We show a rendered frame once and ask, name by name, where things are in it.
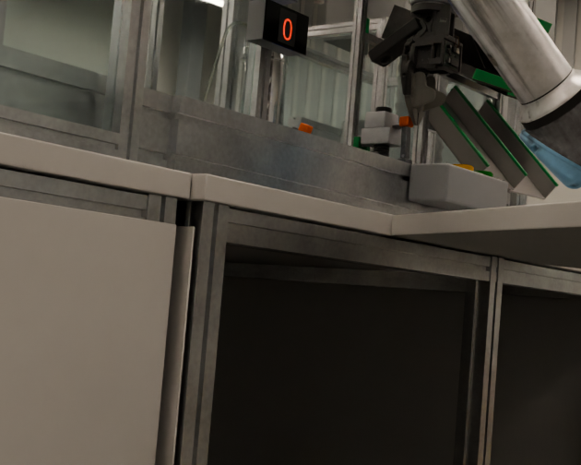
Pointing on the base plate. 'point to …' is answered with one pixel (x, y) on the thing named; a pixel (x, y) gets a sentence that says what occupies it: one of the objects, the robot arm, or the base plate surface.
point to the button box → (455, 187)
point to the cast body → (381, 128)
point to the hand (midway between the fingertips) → (412, 117)
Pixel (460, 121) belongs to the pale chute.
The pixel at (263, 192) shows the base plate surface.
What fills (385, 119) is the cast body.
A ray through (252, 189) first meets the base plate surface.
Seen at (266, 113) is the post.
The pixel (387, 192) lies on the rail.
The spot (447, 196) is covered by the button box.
